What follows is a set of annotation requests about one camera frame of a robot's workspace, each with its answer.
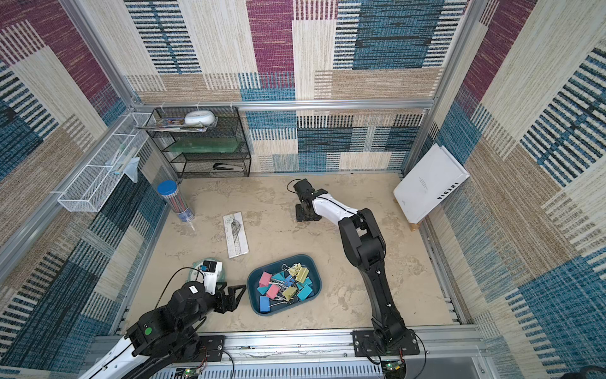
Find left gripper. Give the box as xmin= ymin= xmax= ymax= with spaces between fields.
xmin=176 ymin=280 xmax=247 ymax=333

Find blue binder clip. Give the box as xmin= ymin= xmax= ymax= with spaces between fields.
xmin=260 ymin=296 xmax=288 ymax=314
xmin=284 ymin=276 xmax=295 ymax=287

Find green round alarm clock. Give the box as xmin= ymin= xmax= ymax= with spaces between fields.
xmin=188 ymin=258 xmax=226 ymax=286

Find pink binder clip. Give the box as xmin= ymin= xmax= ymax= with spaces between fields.
xmin=265 ymin=284 xmax=281 ymax=300
xmin=259 ymin=272 xmax=271 ymax=287

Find teal plastic storage box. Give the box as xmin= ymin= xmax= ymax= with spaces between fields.
xmin=247 ymin=254 xmax=322 ymax=316

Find yellow binder clip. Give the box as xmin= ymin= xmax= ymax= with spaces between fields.
xmin=295 ymin=267 xmax=309 ymax=284
xmin=281 ymin=263 xmax=302 ymax=277
xmin=282 ymin=287 xmax=298 ymax=302

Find packaged ruler card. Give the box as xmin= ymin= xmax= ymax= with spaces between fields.
xmin=223 ymin=213 xmax=249 ymax=259

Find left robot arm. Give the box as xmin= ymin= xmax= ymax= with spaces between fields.
xmin=81 ymin=281 xmax=246 ymax=378

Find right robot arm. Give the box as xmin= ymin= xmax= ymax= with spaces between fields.
xmin=290 ymin=179 xmax=420 ymax=355

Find black stapler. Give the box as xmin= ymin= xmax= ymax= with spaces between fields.
xmin=212 ymin=163 xmax=245 ymax=172

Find blue-lid pencil tube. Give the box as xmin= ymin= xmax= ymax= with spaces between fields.
xmin=157 ymin=180 xmax=194 ymax=223

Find white booklet on stand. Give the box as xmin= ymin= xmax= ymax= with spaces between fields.
xmin=393 ymin=144 xmax=470 ymax=224

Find white oval device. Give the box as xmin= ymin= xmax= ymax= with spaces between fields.
xmin=184 ymin=111 xmax=216 ymax=126

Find green tray on shelf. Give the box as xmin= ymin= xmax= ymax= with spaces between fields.
xmin=163 ymin=137 xmax=242 ymax=153

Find magazines on shelf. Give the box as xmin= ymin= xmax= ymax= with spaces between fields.
xmin=135 ymin=118 xmax=219 ymax=133

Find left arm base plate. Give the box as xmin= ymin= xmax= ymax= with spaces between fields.
xmin=189 ymin=334 xmax=226 ymax=363

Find black wire shelf rack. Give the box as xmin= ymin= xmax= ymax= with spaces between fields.
xmin=145 ymin=106 xmax=252 ymax=179

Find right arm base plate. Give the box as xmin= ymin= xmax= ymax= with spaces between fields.
xmin=350 ymin=329 xmax=421 ymax=358

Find white wire wall basket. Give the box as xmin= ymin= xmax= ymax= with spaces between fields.
xmin=57 ymin=112 xmax=150 ymax=213

